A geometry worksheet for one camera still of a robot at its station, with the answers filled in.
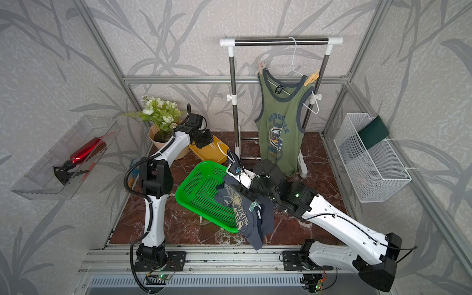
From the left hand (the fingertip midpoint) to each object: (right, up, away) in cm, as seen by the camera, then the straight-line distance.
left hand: (214, 138), depth 101 cm
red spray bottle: (-41, -7, -34) cm, 54 cm away
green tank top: (+34, +5, -13) cm, 37 cm away
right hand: (+15, -16, -35) cm, 41 cm away
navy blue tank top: (+22, -33, -32) cm, 50 cm away
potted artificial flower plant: (-22, +10, -12) cm, 27 cm away
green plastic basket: (-8, -27, -8) cm, 29 cm away
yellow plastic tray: (+1, -8, +1) cm, 8 cm away
